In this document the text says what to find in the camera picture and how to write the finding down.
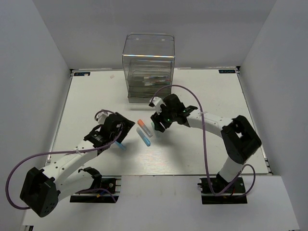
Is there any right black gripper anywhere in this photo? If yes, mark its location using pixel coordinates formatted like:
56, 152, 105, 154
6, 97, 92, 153
152, 103, 177, 132

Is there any green highlighter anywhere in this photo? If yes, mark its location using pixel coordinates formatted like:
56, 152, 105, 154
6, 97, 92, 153
151, 122, 160, 139

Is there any red gel pen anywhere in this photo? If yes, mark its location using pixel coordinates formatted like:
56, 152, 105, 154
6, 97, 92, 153
143, 76, 169, 80

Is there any clear acrylic drawer organizer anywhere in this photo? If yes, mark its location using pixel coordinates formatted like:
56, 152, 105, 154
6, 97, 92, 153
122, 33, 175, 103

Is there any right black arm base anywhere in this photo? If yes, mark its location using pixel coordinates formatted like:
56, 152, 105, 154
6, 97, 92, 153
196, 177, 248, 205

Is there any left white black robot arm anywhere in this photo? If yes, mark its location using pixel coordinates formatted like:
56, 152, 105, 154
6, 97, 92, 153
20, 112, 135, 218

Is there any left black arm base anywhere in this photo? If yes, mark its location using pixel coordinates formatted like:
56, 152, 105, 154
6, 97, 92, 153
69, 176, 122, 204

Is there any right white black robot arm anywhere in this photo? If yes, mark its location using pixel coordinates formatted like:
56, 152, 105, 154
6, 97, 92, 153
149, 94, 262, 192

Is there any light blue highlighter left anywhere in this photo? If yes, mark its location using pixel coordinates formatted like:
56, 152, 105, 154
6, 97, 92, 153
115, 141, 126, 151

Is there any orange highlighter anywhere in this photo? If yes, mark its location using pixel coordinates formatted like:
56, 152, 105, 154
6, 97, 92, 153
137, 119, 153, 138

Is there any blue highlighter middle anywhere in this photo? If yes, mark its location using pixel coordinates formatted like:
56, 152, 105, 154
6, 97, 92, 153
136, 128, 151, 147

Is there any left blue table label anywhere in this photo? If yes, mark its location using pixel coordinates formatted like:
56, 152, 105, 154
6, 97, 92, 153
74, 72, 90, 77

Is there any blue table label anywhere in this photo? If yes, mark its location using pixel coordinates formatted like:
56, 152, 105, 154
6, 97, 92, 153
74, 72, 90, 77
218, 69, 236, 74

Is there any right blue table label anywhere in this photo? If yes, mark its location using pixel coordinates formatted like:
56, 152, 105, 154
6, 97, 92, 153
218, 69, 236, 74

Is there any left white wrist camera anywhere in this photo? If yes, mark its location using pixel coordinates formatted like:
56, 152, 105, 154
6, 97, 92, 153
94, 110, 109, 125

